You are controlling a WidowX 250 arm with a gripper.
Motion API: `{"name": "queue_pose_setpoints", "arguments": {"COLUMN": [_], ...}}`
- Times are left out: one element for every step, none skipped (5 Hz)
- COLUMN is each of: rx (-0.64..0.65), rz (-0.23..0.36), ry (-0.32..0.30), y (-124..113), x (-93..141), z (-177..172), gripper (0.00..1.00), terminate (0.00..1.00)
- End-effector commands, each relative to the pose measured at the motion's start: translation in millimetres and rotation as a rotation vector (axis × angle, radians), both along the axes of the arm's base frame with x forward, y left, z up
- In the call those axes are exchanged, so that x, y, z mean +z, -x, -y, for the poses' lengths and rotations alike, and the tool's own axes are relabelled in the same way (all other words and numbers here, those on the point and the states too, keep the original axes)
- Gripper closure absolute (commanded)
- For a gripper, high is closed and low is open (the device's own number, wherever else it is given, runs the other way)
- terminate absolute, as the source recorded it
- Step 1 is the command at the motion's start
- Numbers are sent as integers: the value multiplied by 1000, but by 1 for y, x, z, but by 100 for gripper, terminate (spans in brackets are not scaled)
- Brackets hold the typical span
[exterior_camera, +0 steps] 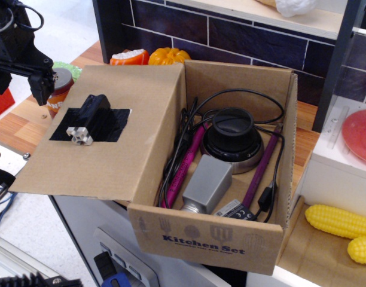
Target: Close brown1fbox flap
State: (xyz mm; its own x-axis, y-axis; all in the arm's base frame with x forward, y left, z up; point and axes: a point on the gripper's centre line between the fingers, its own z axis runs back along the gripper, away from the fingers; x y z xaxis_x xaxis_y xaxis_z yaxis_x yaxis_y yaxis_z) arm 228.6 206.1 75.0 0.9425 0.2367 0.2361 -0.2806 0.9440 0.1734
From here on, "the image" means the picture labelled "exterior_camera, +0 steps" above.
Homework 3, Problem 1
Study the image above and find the white toy cauliflower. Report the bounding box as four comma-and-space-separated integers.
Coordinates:
275, 0, 318, 17

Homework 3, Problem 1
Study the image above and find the red plate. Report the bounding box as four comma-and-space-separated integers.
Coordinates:
341, 109, 366, 161

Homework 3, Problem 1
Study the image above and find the toy salmon sushi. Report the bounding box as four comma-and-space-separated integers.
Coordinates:
109, 49, 150, 66

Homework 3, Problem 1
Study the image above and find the brown cardboard kitchen set box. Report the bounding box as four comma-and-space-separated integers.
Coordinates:
8, 59, 298, 276

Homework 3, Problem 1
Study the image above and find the dark shelf frame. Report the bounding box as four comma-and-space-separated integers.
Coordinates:
93, 0, 366, 132

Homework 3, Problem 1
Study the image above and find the black 3D mouse controller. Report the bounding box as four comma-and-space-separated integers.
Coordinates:
200, 107, 264, 174

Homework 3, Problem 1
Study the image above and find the black cable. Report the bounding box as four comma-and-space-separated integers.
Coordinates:
157, 88, 285, 224

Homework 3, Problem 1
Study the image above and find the black taped aluminium handle block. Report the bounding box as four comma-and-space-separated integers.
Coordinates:
50, 94, 132, 145

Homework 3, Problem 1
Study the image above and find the purple pen right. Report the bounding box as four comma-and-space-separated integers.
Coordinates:
242, 124, 282, 208

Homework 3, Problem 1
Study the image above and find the metal towel rail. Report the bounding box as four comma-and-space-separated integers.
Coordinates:
0, 149, 31, 161

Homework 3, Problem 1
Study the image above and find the green toy cabbage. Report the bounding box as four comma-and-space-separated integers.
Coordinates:
53, 61, 82, 81

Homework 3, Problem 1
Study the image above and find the orange toy pumpkin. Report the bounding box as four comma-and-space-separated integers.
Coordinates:
148, 47, 191, 65

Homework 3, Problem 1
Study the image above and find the grey labelled adapter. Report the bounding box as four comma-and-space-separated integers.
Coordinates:
214, 199, 256, 221

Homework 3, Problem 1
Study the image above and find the yellow toy corn upper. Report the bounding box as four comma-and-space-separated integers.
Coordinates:
305, 204, 366, 239

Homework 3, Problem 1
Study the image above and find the blue cable on floor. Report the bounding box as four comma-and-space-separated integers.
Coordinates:
0, 191, 18, 234

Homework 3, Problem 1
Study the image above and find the red box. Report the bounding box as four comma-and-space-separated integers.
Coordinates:
0, 88, 15, 115

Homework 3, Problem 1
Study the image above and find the magenta pen left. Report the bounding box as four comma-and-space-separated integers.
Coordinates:
161, 123, 208, 208

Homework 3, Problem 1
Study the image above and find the yellow toy corn lower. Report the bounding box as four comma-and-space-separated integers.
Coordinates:
347, 236, 366, 264

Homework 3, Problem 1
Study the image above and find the blue black clamp handle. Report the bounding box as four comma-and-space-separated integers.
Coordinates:
94, 251, 131, 287

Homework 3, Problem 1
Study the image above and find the orange beans can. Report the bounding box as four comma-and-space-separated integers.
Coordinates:
47, 68, 74, 118

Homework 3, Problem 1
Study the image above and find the silver metal shaker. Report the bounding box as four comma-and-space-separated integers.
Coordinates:
181, 155, 232, 214

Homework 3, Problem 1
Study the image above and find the yellow toy corn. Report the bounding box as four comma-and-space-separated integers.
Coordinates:
347, 236, 366, 264
305, 204, 366, 239

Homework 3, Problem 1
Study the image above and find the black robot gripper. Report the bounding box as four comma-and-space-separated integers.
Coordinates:
0, 1, 54, 105

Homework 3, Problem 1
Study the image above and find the white toy oven cabinet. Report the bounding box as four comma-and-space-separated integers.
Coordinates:
50, 196, 229, 286

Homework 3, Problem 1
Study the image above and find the black heat sink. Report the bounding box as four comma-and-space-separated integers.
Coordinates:
0, 273, 83, 287

